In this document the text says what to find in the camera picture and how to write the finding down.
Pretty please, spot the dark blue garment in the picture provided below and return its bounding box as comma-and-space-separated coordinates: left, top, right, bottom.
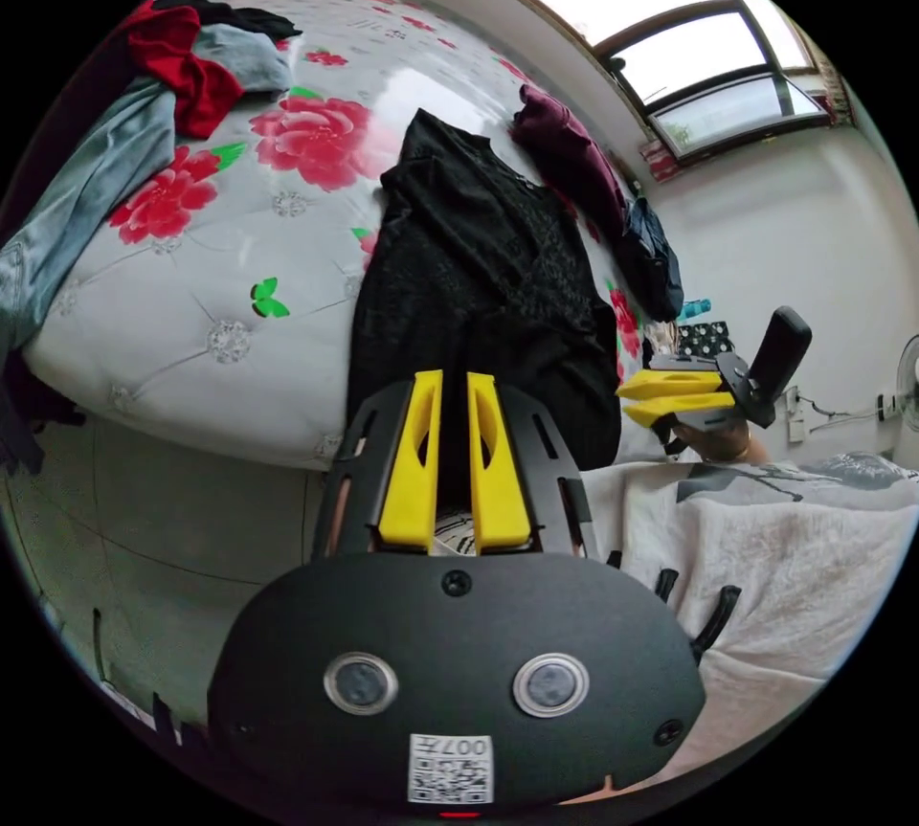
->
619, 196, 684, 324

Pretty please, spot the maroon sweater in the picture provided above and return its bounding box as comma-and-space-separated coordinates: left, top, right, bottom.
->
510, 83, 630, 247

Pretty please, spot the person's body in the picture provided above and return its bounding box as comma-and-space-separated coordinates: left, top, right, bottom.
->
579, 451, 919, 781

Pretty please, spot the white fan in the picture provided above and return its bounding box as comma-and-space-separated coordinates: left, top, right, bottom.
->
875, 333, 919, 434

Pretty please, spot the person's right hand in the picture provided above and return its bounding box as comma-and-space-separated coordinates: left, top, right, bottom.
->
677, 423, 772, 468

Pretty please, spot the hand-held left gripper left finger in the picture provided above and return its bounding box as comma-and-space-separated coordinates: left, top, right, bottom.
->
378, 368, 445, 555

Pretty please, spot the pile of clothes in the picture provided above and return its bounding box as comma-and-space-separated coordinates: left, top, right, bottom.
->
0, 0, 304, 357

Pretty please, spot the bed with floral quilt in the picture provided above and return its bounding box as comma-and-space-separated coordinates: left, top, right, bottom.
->
19, 0, 651, 477

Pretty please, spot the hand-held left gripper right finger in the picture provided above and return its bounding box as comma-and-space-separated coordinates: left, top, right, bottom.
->
465, 371, 537, 555

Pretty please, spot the black dotted carton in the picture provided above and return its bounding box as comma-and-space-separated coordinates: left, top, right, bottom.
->
677, 320, 735, 359

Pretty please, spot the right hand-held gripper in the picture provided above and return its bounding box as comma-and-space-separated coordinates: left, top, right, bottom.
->
614, 351, 779, 462

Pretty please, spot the black long sleeve shirt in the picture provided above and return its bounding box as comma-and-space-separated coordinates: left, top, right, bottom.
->
346, 108, 623, 474

